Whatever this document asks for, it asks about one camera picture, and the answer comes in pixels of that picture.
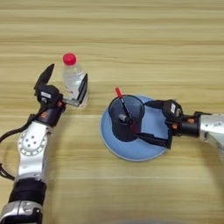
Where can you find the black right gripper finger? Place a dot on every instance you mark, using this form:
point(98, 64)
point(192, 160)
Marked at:
point(156, 103)
point(154, 140)

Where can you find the white marker with black cap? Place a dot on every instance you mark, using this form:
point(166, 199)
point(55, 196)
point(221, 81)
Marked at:
point(124, 118)

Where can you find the grey robot torso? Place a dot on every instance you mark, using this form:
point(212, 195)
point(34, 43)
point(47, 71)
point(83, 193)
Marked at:
point(137, 222)

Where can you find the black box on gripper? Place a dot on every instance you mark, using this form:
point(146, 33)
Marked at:
point(46, 94)
point(173, 108)

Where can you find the black mesh pen cup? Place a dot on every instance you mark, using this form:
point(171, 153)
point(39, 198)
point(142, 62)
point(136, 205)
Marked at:
point(122, 132)

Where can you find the clear plastic bottle red cap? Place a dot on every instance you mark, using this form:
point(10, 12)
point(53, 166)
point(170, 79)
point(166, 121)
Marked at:
point(71, 77)

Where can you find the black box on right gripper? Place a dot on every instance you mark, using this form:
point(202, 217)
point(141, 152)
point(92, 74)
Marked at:
point(173, 108)

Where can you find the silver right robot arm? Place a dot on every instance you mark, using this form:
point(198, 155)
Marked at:
point(214, 128)

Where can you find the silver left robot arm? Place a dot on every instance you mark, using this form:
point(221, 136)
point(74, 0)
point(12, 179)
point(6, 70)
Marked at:
point(30, 151)

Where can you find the blue round plate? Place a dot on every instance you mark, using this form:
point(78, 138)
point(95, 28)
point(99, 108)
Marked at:
point(154, 122)

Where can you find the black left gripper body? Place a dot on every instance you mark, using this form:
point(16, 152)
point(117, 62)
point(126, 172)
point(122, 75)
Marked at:
point(51, 115)

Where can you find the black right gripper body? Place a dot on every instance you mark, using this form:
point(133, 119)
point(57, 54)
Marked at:
point(186, 125)

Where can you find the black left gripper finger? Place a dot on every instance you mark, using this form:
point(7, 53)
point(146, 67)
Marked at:
point(45, 77)
point(83, 87)

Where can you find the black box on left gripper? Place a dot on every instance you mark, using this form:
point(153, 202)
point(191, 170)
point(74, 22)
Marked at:
point(46, 94)

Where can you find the black pen with red cap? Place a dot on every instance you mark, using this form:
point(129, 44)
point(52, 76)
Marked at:
point(118, 93)

